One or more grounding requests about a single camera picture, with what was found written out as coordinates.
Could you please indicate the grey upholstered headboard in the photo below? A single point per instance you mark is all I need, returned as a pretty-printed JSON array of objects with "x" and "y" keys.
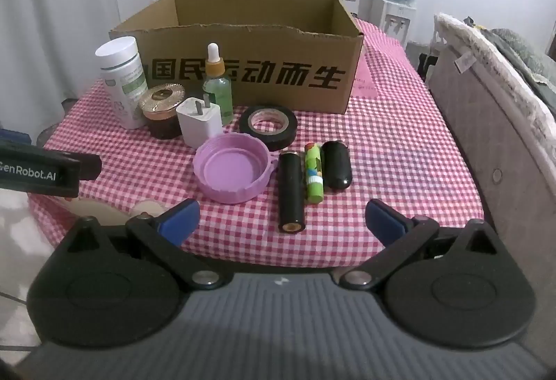
[{"x": 478, "y": 124}]

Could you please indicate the black cylinder tube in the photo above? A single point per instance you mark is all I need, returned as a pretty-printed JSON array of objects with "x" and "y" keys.
[{"x": 290, "y": 193}]

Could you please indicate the white curtain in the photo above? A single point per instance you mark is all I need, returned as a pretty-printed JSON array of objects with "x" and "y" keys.
[{"x": 52, "y": 15}]

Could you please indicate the pink printed paper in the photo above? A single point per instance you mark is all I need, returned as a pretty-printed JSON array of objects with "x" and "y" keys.
[{"x": 365, "y": 78}]

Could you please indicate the white charger plug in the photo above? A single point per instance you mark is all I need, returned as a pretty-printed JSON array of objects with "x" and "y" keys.
[{"x": 197, "y": 124}]

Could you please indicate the grey green blanket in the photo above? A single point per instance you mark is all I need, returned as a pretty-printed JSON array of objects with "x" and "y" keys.
[{"x": 521, "y": 50}]

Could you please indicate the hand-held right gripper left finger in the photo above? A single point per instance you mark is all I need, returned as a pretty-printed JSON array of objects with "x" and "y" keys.
[{"x": 180, "y": 221}]

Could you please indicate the black metal frame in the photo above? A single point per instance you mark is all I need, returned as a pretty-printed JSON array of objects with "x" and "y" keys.
[{"x": 428, "y": 67}]

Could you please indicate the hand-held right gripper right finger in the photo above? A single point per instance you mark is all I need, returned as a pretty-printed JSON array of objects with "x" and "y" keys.
[{"x": 384, "y": 220}]

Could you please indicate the red checkered tablecloth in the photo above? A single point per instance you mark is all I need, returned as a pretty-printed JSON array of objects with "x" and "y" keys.
[{"x": 391, "y": 154}]

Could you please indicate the green glass dropper bottle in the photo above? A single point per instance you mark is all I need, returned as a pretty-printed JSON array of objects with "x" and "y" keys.
[{"x": 218, "y": 95}]

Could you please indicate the brown cardboard box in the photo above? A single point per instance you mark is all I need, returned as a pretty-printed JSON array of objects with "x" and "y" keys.
[{"x": 282, "y": 76}]

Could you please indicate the white bottle with green label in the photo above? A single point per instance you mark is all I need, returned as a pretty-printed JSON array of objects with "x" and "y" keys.
[{"x": 119, "y": 76}]

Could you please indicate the black oval case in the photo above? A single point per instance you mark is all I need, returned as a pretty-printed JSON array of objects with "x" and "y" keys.
[{"x": 336, "y": 165}]

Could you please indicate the gold-lidded brown jar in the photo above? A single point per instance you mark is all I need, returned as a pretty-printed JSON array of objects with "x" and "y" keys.
[{"x": 161, "y": 100}]

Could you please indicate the black tape roll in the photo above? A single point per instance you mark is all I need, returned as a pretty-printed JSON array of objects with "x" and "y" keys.
[{"x": 269, "y": 142}]

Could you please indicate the purple plastic lid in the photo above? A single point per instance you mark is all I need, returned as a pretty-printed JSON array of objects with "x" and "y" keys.
[{"x": 226, "y": 165}]

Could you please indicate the white fringed cover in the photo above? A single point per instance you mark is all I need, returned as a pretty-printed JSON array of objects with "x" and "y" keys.
[{"x": 486, "y": 48}]

